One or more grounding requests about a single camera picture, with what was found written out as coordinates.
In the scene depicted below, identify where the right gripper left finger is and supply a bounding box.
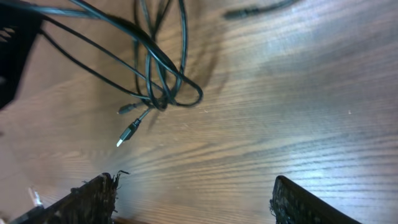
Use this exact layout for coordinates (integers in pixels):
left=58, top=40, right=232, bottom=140
left=11, top=170, right=127, bottom=224

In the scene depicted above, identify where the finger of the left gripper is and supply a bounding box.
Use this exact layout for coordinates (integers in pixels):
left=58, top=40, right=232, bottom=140
left=1, top=3, right=43, bottom=108

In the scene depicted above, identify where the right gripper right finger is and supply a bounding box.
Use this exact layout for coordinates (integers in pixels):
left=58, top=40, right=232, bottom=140
left=269, top=175, right=359, bottom=224

